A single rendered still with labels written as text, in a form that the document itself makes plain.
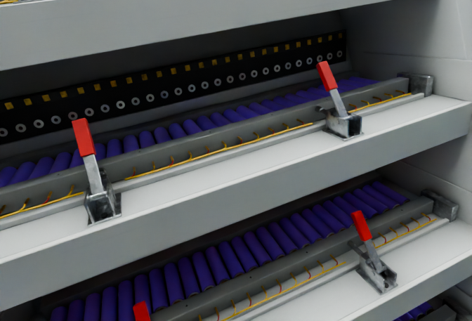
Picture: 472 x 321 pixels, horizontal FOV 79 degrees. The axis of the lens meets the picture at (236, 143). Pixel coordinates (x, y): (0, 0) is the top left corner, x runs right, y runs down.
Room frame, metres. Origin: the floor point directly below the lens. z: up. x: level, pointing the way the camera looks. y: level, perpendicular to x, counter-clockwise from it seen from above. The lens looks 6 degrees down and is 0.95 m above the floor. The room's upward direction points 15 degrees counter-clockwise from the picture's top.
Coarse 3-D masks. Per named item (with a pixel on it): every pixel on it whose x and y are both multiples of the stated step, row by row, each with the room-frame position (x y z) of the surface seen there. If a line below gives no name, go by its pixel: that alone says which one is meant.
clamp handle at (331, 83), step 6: (318, 66) 0.34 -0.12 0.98; (324, 66) 0.34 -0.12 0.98; (318, 72) 0.34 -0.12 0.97; (324, 72) 0.33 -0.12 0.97; (330, 72) 0.34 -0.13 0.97; (324, 78) 0.33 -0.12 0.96; (330, 78) 0.33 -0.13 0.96; (324, 84) 0.33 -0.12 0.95; (330, 84) 0.33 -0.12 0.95; (336, 84) 0.33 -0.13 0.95; (330, 90) 0.33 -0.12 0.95; (336, 90) 0.33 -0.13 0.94; (336, 96) 0.33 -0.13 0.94; (336, 102) 0.33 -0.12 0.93; (342, 102) 0.33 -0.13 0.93; (336, 108) 0.33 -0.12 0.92; (342, 108) 0.32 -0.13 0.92; (342, 114) 0.32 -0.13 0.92
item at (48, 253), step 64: (384, 64) 0.47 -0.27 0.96; (448, 64) 0.38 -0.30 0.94; (384, 128) 0.33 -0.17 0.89; (448, 128) 0.35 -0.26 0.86; (128, 192) 0.28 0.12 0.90; (192, 192) 0.26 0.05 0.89; (256, 192) 0.28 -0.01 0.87; (0, 256) 0.22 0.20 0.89; (64, 256) 0.23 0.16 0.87; (128, 256) 0.25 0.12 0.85
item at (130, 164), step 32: (352, 96) 0.38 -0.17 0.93; (384, 96) 0.40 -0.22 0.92; (224, 128) 0.34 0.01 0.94; (256, 128) 0.35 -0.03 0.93; (288, 128) 0.34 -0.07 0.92; (128, 160) 0.30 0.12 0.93; (160, 160) 0.32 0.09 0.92; (192, 160) 0.31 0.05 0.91; (0, 192) 0.27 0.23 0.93; (32, 192) 0.28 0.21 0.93; (64, 192) 0.29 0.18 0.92
